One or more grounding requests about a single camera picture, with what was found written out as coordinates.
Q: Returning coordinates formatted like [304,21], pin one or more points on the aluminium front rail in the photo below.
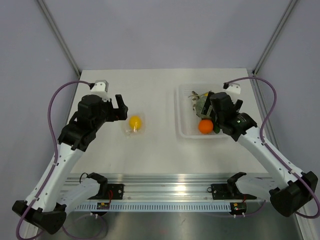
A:
[163,187]

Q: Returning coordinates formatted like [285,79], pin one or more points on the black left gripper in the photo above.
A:
[118,113]

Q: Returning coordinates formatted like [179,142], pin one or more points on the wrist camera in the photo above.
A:
[100,88]
[234,89]

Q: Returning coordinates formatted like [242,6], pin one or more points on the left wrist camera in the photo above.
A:
[100,88]

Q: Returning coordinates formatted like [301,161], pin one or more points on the white slotted cable duct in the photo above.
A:
[118,206]

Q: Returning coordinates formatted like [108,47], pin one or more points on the grey toy fish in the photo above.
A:
[194,98]

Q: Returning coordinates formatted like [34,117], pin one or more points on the clear zip top bag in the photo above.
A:
[126,128]

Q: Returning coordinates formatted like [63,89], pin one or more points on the left aluminium frame post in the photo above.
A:
[52,24]

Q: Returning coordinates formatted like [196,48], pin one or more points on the green netted melon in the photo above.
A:
[202,110]

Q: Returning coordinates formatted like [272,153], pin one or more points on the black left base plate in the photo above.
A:
[115,191]

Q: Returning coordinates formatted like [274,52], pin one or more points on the white perforated plastic basket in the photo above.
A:
[186,118]

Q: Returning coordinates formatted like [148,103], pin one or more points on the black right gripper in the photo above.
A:
[237,104]

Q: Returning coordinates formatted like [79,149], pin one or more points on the aluminium frame post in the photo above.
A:
[52,24]
[290,8]

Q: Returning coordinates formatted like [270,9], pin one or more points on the right aluminium frame post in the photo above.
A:
[290,8]

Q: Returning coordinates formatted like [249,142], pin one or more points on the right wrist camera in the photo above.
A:
[234,89]

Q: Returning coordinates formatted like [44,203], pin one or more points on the orange fruit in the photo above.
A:
[205,126]

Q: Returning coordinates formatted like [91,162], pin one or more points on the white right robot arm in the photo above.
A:
[293,187]

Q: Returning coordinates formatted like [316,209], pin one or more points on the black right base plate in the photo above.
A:
[223,191]

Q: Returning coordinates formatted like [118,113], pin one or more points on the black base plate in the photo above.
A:
[223,191]
[115,191]

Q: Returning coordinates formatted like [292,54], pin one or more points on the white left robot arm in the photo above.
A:
[45,208]

